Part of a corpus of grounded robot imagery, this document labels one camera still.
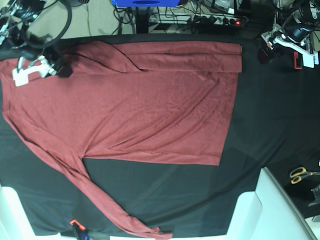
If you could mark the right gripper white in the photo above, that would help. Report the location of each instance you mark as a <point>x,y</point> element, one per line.
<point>42,66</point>

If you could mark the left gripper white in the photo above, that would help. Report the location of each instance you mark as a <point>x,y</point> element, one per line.
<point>276,43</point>

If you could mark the red long-sleeve T-shirt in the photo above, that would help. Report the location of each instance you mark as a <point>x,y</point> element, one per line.
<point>151,102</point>

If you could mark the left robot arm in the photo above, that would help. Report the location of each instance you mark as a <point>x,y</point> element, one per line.
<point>292,34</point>

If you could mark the orange black clamp right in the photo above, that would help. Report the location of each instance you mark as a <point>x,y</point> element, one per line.
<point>297,60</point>

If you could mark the orange black clamp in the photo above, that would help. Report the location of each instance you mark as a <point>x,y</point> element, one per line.
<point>79,231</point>
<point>297,60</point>

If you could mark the black table cloth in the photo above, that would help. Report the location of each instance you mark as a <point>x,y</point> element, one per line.
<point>275,124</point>

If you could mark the white power strip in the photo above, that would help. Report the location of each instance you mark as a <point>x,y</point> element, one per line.
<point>184,18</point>

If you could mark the blue box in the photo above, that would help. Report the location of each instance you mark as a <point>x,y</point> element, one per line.
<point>145,3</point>

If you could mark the orange black clamp bottom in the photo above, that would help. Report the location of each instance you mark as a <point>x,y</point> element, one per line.
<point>79,231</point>

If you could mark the black table stand post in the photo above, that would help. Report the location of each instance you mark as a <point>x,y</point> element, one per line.
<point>142,16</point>

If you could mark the yellow-handled scissors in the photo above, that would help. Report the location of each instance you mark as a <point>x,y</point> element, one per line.
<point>300,173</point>

